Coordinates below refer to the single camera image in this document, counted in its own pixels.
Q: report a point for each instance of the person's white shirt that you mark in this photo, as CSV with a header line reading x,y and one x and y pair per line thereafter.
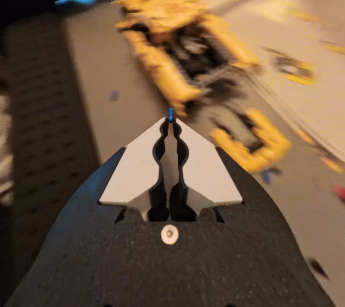
x,y
5,164

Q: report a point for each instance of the dark perforated foam pad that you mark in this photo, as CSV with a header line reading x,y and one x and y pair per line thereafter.
x,y
48,124

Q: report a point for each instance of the grey desk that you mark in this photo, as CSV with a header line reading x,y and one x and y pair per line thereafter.
x,y
107,56

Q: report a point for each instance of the instruction booklet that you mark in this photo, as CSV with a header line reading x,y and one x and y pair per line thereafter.
x,y
296,110

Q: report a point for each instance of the yellow toy brick car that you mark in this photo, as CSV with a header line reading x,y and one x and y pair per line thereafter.
x,y
161,70

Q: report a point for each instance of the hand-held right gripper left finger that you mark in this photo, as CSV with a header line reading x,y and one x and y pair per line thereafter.
x,y
129,175

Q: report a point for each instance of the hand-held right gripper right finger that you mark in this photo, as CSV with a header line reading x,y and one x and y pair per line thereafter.
x,y
210,175

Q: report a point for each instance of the short blue brick pin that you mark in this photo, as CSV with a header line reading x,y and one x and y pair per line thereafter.
x,y
170,115

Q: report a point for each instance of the yellow black brick subassembly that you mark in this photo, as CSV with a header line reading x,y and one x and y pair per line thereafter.
x,y
269,137

